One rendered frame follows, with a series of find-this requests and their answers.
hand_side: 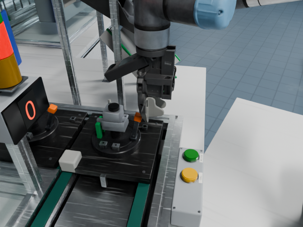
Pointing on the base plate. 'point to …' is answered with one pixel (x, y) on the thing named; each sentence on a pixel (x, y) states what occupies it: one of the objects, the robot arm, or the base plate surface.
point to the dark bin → (100, 7)
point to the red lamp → (4, 43)
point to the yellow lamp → (9, 72)
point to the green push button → (190, 155)
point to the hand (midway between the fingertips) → (144, 117)
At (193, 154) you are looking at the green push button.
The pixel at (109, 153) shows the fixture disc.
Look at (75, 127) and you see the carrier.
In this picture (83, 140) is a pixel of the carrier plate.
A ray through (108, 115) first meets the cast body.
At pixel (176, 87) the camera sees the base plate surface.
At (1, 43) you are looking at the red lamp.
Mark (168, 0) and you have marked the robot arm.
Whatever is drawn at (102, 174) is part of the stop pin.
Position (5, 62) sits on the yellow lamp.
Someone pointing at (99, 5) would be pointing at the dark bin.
